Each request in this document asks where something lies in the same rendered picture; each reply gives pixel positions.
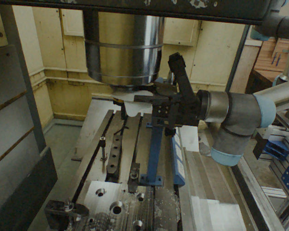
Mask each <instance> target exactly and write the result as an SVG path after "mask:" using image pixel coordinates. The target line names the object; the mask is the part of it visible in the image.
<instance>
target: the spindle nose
mask: <svg viewBox="0 0 289 231"><path fill-rule="evenodd" d="M81 18H82V34H83V37H84V40H83V45H84V55H85V66H86V68H87V74H88V76H89V77H91V78H92V79H93V80H95V81H97V82H100V83H104V84H107V85H114V86H126V87H129V86H141V85H146V84H149V83H152V82H154V81H155V80H157V79H158V77H159V72H160V70H161V64H162V56H163V49H164V44H163V42H164V37H165V29H166V22H167V17H158V16H142V15H131V14H119V13H108V12H96V11H81Z"/></svg>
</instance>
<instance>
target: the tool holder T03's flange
mask: <svg viewBox="0 0 289 231"><path fill-rule="evenodd" d="M110 87H111V88H112V89H115V90H119V91H130V90H134V89H136V88H137V86H129V87H126V86H114V85H110Z"/></svg>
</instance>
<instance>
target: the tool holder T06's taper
mask: <svg viewBox="0 0 289 231"><path fill-rule="evenodd" d="M173 81H174V73H172V72H171V70H170V69H169V72H168V75H167V78H166V83H170V84H172V83H173Z"/></svg>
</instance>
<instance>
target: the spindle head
mask: <svg viewBox="0 0 289 231"><path fill-rule="evenodd" d="M273 2H274V0H0V5H12V6H30V7H42V8H55V9H67V10H79V11H96V12H108V13H119V14H131V15H142V16H153V17H168V18H178V19H189V20H199V21H209V22H224V23H233V24H243V25H253V26H262V24H263V21H266V20H267V19H268V16H269V13H270V10H271V8H272V5H273Z"/></svg>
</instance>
